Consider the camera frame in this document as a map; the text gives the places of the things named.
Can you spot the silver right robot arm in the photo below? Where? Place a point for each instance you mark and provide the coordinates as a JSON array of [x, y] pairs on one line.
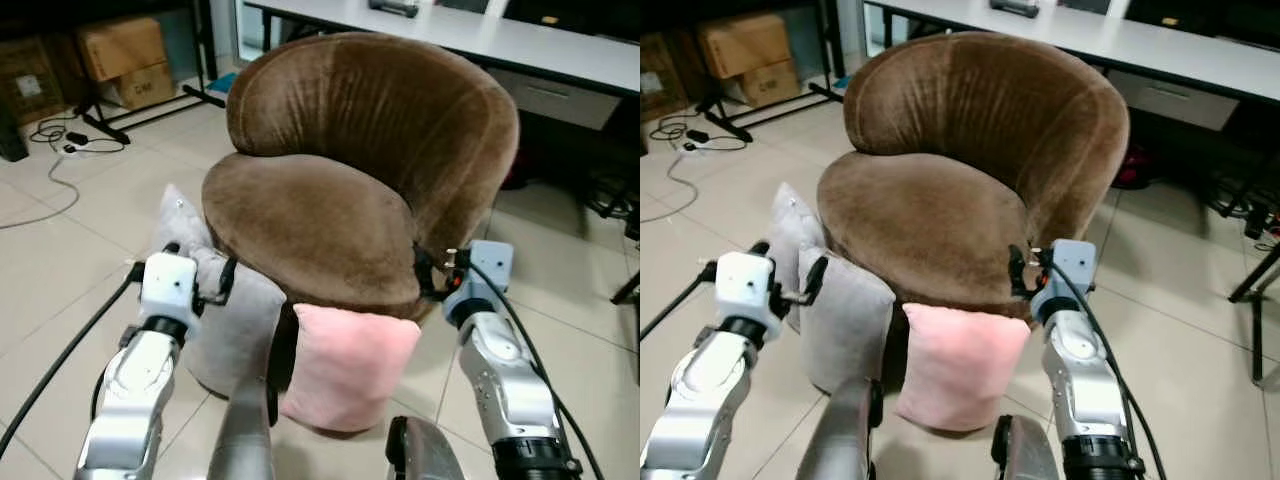
[[1085, 385], [510, 390]]

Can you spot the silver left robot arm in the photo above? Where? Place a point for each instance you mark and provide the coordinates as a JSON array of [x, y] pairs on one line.
[[135, 395], [705, 395]]

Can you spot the grey square pillow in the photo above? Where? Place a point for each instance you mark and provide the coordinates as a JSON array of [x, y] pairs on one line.
[[240, 330], [850, 330]]

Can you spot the pink square pillow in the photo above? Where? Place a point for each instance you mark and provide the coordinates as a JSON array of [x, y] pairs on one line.
[[960, 370], [350, 370]]

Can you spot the brown velvet round sofa chair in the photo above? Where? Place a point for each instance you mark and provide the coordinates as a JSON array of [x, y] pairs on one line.
[[990, 130], [380, 130]]

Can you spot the white power strip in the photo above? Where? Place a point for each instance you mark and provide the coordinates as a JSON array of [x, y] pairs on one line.
[[697, 140], [80, 143]]

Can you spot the black metal table leg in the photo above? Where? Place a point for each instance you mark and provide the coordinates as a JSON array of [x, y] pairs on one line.
[[1257, 300], [627, 288]]

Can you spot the grey robot left leg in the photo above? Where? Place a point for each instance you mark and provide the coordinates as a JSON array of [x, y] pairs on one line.
[[840, 440], [243, 440]]

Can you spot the grey robot leg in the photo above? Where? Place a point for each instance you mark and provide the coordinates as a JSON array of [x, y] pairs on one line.
[[840, 440], [243, 440], [1025, 455], [425, 455]]

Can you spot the red object under desk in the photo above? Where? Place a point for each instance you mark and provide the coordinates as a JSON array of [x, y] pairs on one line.
[[1135, 168]]

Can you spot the black office chair base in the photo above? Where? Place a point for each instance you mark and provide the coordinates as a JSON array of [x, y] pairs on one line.
[[1245, 205], [615, 200]]

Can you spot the small printed cardboard box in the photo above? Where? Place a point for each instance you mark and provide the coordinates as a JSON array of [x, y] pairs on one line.
[[765, 85], [140, 88]]

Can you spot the grey robot right leg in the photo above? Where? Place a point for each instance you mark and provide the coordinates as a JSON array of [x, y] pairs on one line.
[[1025, 455], [425, 455]]

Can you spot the black bin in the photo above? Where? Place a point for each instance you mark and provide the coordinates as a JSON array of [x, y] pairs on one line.
[[12, 135]]

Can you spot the dark brown labelled cardboard box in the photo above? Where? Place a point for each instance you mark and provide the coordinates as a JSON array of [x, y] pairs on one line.
[[30, 80], [662, 78]]

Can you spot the large plain cardboard box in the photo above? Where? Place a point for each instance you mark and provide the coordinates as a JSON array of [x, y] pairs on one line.
[[745, 45], [122, 48]]

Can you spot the grey desk drawer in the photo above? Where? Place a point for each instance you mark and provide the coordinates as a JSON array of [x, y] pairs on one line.
[[1175, 100], [555, 98]]

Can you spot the long white desk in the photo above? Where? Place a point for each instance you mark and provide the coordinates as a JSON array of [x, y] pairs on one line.
[[470, 40], [1100, 45]]

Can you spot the black device on desk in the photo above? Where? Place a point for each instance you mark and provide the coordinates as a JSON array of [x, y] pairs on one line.
[[1015, 8], [393, 8]]

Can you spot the black monitor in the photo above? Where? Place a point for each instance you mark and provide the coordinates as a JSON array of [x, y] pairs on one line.
[[1210, 15], [575, 18]]

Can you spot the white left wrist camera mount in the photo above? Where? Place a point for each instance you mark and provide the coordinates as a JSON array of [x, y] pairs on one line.
[[745, 285], [168, 285]]

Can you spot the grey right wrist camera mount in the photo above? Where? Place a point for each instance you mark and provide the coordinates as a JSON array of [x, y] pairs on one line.
[[485, 275], [1068, 272]]

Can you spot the black metal rack frame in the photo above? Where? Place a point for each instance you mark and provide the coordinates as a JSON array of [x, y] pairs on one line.
[[828, 50], [205, 50]]

